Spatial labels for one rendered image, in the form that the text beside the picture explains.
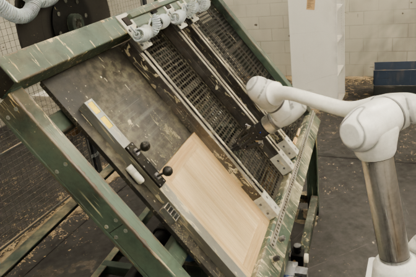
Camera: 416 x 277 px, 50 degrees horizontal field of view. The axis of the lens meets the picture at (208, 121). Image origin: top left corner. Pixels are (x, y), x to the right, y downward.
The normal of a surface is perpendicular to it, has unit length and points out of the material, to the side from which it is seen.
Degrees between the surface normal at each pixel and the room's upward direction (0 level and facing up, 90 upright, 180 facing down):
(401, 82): 90
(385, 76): 90
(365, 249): 0
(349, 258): 0
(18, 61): 55
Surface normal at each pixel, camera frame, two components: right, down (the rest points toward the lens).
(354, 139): -0.82, 0.21
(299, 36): -0.40, 0.38
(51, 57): 0.70, -0.52
